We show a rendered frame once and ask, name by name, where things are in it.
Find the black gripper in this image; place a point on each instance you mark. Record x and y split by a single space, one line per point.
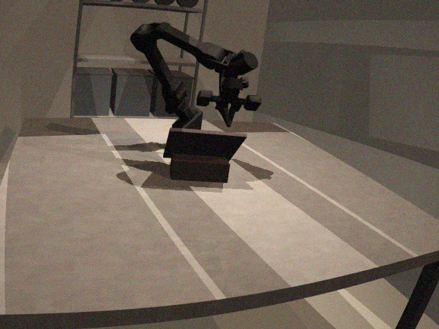
251 102

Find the brown switch panel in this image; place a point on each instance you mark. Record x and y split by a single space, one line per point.
201 155

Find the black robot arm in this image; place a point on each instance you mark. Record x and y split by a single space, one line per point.
206 53

